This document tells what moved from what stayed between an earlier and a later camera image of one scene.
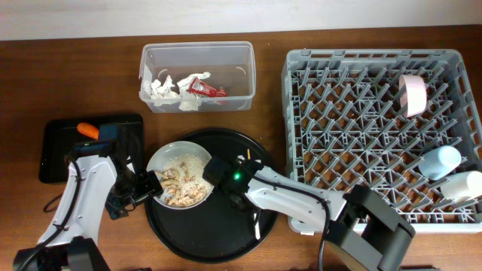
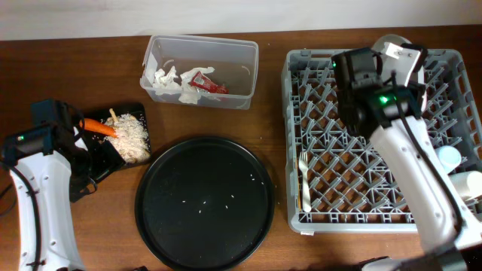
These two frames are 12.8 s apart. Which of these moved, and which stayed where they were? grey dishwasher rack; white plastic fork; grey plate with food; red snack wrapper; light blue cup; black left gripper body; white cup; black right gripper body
Moved: white plastic fork; grey plate with food; black left gripper body; red snack wrapper; black right gripper body
Stayed: white cup; grey dishwasher rack; light blue cup
